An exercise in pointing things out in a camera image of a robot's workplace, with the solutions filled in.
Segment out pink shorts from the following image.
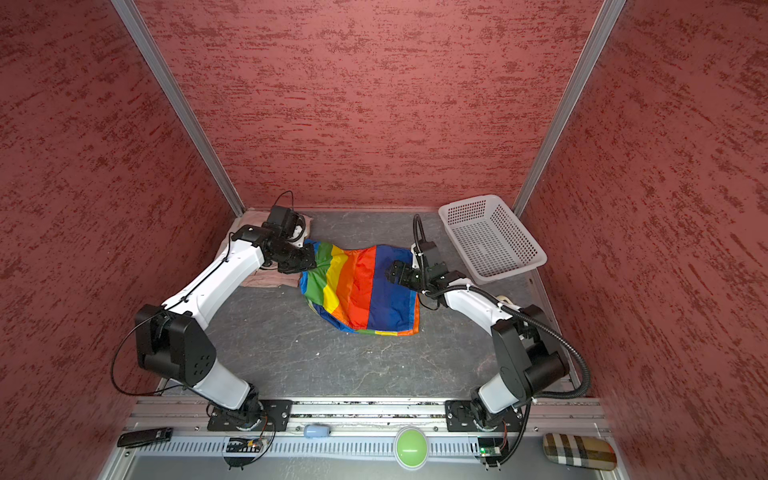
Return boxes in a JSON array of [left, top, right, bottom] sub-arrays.
[[215, 208, 313, 289]]

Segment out colourful shorts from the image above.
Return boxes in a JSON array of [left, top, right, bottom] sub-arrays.
[[299, 240, 420, 336]]

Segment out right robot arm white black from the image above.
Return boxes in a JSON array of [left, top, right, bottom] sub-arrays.
[[386, 242, 582, 430]]

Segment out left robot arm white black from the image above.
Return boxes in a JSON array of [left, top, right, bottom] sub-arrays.
[[134, 225, 316, 431]]

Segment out white plastic laundry basket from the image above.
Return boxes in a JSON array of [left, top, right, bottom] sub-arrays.
[[438, 195, 547, 284]]

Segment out small blue oval object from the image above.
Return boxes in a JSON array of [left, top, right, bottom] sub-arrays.
[[303, 424, 332, 439]]

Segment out green round button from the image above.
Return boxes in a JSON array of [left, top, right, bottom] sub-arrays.
[[393, 427, 429, 471]]

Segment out right circuit board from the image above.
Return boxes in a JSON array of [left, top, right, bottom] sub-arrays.
[[476, 437, 509, 469]]

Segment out circuit board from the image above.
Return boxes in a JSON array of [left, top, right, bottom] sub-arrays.
[[223, 438, 267, 469], [476, 437, 509, 469]]

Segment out left circuit board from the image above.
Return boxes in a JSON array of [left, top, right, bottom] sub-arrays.
[[223, 438, 267, 469]]

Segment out plaid glasses case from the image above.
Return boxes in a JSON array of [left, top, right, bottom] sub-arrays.
[[542, 433, 618, 471]]

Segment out black flat remote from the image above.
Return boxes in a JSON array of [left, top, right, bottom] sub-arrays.
[[116, 427, 173, 449]]

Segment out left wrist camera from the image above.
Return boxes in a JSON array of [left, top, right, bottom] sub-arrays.
[[263, 206, 307, 242]]

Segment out thick black cable conduit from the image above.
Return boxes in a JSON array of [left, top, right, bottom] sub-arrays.
[[412, 214, 593, 400]]

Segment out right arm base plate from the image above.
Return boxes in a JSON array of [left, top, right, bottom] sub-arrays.
[[444, 400, 522, 433]]

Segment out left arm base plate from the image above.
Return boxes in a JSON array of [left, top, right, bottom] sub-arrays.
[[207, 399, 293, 433]]

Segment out aluminium front rail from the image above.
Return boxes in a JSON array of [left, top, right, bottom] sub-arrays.
[[121, 396, 612, 437]]

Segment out aluminium corner post left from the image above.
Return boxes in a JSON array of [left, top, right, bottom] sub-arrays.
[[111, 0, 246, 217]]

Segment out aluminium corner post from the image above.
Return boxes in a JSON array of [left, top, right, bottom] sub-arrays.
[[111, 0, 246, 217], [511, 0, 628, 218]]

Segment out aluminium corner post right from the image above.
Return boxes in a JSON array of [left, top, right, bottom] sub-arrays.
[[511, 0, 628, 218]]

